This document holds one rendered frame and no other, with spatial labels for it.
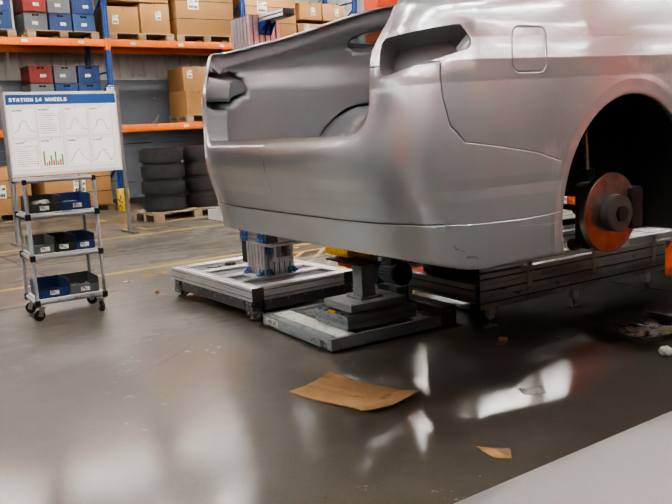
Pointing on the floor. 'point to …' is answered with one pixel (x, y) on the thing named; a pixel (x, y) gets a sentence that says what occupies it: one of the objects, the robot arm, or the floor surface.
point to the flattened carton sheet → (352, 393)
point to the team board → (62, 136)
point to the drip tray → (660, 324)
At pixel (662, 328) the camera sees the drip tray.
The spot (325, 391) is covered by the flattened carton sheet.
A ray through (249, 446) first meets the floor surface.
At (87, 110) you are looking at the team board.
